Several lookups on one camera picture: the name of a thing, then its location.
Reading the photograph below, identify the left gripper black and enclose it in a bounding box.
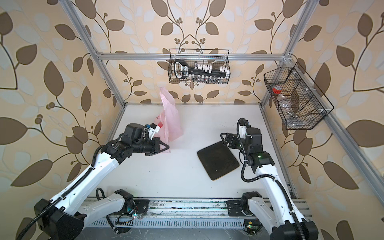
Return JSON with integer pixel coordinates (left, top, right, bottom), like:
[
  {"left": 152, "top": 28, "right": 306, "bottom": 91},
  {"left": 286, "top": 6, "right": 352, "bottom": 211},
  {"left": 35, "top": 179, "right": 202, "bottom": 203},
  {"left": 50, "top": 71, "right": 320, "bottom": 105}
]
[{"left": 131, "top": 136, "right": 171, "bottom": 154}]

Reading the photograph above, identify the pink plastic bag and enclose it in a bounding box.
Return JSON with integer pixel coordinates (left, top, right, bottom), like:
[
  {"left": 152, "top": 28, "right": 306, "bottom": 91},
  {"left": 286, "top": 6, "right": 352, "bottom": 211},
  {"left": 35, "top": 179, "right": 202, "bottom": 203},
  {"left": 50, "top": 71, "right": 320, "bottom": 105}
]
[{"left": 154, "top": 87, "right": 184, "bottom": 145}]

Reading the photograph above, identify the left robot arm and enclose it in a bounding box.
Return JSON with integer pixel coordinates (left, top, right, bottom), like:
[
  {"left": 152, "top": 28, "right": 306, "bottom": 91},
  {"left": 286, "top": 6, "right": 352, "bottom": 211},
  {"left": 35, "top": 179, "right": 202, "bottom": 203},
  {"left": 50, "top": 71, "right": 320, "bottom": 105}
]
[{"left": 16, "top": 123, "right": 170, "bottom": 240}]

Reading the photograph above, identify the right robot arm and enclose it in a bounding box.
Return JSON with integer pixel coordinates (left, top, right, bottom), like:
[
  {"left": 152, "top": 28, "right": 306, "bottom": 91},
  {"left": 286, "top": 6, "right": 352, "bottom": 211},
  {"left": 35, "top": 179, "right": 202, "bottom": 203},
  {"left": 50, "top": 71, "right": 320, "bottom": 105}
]
[{"left": 221, "top": 118, "right": 319, "bottom": 240}]

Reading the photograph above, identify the black square tray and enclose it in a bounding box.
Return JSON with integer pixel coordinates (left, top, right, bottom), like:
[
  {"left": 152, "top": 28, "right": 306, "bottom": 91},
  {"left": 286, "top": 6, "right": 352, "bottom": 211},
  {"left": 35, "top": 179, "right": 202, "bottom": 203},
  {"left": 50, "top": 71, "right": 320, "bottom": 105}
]
[{"left": 197, "top": 142, "right": 240, "bottom": 181}]

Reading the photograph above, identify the red capped plastic bottle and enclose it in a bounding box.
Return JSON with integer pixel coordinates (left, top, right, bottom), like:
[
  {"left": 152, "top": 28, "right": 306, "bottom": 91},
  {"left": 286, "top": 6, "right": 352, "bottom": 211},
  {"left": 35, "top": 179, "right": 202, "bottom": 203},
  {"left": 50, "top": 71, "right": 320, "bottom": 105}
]
[{"left": 272, "top": 85, "right": 286, "bottom": 101}]

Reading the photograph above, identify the black socket set holder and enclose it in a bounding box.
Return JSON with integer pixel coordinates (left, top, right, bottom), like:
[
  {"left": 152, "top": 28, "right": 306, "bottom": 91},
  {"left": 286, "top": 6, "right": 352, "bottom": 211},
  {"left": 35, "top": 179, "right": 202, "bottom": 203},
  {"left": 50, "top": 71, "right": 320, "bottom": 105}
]
[{"left": 173, "top": 60, "right": 231, "bottom": 79}]

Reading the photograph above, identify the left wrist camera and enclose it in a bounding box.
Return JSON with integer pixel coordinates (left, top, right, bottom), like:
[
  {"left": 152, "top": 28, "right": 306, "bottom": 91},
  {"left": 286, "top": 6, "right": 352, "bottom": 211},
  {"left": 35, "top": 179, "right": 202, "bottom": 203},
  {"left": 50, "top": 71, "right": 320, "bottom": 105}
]
[{"left": 145, "top": 123, "right": 160, "bottom": 140}]

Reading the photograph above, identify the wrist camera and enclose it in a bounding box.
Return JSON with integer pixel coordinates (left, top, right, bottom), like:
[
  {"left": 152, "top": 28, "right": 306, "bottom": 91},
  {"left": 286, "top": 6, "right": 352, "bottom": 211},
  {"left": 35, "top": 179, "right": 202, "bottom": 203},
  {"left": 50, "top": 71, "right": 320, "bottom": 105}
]
[
  {"left": 239, "top": 120, "right": 249, "bottom": 138},
  {"left": 145, "top": 123, "right": 160, "bottom": 140}
]

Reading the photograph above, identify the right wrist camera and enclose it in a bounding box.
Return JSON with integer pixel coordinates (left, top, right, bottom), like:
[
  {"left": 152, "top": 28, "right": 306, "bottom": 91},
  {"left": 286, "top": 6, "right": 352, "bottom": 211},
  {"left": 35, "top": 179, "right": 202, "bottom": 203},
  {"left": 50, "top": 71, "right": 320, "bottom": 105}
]
[{"left": 239, "top": 120, "right": 249, "bottom": 138}]

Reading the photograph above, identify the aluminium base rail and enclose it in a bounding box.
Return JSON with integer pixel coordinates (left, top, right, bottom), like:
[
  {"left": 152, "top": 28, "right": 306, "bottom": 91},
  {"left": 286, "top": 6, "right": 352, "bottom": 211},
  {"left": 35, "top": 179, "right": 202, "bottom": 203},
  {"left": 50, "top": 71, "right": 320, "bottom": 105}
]
[{"left": 64, "top": 197, "right": 313, "bottom": 220}]

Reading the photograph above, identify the black wire basket back wall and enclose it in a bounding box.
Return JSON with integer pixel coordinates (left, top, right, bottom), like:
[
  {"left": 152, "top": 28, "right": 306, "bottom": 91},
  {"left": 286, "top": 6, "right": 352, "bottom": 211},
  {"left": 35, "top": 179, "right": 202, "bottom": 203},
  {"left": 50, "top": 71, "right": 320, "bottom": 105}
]
[{"left": 168, "top": 48, "right": 231, "bottom": 85}]

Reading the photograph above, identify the black wire basket wall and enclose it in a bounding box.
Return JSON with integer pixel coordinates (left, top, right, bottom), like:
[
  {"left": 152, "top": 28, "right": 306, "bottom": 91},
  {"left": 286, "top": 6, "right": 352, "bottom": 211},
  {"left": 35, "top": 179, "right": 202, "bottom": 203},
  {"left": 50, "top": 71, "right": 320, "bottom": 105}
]
[
  {"left": 168, "top": 48, "right": 231, "bottom": 85},
  {"left": 264, "top": 62, "right": 334, "bottom": 130}
]

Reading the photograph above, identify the black wire basket right wall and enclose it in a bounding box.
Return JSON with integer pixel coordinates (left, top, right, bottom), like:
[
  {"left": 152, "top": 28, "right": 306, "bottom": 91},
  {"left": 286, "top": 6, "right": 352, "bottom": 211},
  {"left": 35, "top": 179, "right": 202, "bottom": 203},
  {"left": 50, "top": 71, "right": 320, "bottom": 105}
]
[{"left": 264, "top": 62, "right": 334, "bottom": 130}]

